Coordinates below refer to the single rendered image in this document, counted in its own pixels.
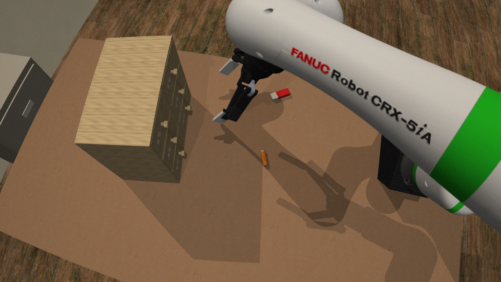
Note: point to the orange aa battery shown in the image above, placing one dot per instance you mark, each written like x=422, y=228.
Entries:
x=264, y=159

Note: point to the light wooden chest of drawers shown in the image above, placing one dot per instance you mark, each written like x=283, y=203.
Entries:
x=118, y=118

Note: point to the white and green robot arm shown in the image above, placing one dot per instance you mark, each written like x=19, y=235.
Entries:
x=447, y=126

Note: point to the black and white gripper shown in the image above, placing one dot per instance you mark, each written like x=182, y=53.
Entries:
x=251, y=72

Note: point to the red and white eraser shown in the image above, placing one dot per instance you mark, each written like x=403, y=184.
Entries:
x=279, y=94

